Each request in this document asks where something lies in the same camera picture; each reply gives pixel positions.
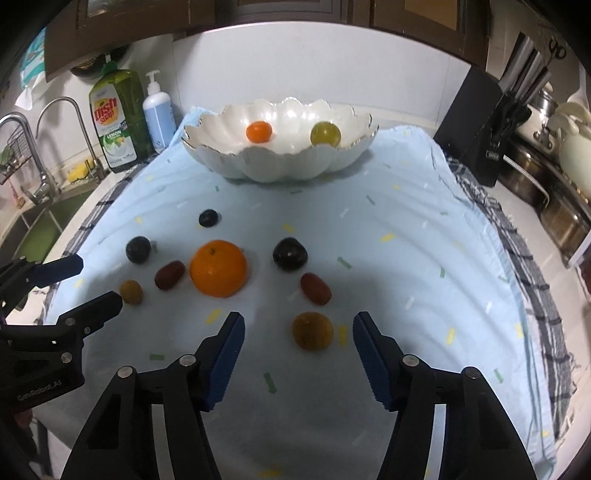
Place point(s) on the light blue cloth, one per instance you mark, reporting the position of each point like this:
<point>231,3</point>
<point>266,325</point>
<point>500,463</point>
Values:
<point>415,258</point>

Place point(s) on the red grape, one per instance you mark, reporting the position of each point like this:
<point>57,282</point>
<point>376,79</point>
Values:
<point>169,275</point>
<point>316,289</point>

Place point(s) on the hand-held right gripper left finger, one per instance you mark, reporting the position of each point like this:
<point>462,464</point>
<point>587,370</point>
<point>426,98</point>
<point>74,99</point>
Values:
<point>228,360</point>

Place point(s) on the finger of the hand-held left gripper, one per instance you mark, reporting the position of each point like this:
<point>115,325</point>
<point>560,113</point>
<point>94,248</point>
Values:
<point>99,307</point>
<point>60,270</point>

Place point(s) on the white scalloped bowl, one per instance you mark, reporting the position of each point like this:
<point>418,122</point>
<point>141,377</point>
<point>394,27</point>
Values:
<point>286,159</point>

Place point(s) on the large green grape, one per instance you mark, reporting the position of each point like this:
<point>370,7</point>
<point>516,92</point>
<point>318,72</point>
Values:
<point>325,134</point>

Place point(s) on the blue pump bottle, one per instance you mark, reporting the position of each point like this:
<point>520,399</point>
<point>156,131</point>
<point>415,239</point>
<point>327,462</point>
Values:
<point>159,115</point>

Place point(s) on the green dish soap bottle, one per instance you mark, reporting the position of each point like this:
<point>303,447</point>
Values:
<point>117,115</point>

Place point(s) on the large orange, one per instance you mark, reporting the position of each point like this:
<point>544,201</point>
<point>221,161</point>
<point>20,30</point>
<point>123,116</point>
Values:
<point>218,270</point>

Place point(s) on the small dark grape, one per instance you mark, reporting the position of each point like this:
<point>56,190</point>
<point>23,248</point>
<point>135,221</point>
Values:
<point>208,218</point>

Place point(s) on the steel pot with lid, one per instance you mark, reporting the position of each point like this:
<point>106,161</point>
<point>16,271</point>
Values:
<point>538,110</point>

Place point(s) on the large dark plum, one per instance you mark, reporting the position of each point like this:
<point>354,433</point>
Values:
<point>290,254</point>

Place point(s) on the black scissors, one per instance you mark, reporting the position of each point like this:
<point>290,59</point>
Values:
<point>557,48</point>

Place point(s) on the white ladle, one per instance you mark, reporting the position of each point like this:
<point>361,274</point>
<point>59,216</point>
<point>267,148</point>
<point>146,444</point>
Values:
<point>579,98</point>

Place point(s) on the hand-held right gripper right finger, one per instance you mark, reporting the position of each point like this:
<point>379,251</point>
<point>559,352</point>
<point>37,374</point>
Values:
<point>369,360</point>

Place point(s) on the small orange tangerine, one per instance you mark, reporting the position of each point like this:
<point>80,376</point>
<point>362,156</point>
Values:
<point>258,132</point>

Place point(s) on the kitchen sink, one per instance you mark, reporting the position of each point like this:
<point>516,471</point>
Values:
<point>41,226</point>

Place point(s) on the black knife block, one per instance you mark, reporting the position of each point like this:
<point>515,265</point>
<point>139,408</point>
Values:
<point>471,124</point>

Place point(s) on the white ceramic pot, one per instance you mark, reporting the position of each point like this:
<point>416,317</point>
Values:
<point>575,143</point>

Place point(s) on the steel curved faucet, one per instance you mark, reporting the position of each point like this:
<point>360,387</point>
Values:
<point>87,138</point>

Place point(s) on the yellow sponge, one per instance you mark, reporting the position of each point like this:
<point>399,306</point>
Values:
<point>78,172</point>

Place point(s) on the small green-brown grape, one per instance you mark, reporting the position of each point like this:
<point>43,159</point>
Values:
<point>131,292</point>

